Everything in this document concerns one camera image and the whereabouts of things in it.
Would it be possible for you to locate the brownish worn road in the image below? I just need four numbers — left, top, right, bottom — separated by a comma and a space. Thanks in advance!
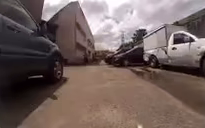
0, 61, 205, 128

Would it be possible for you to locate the white pickup truck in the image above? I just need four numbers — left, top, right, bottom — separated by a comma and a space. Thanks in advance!
143, 30, 205, 80

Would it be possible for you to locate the white box truck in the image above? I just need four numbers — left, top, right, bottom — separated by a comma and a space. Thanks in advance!
142, 23, 188, 53

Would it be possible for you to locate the tall grey building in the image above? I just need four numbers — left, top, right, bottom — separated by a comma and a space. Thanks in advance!
46, 0, 96, 65

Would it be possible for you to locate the dark building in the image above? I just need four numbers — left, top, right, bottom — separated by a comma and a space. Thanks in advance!
172, 3, 205, 39

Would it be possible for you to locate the tree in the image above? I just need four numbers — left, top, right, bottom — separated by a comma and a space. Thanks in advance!
131, 28, 148, 44

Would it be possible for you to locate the dark car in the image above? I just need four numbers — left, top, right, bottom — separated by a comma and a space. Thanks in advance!
0, 0, 65, 88
111, 44, 146, 67
104, 49, 123, 65

